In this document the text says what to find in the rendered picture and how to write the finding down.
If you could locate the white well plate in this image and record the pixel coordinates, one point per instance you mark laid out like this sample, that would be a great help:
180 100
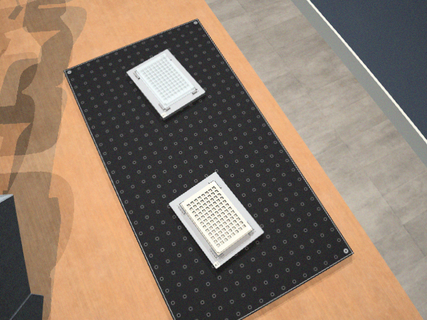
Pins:
216 217
161 76

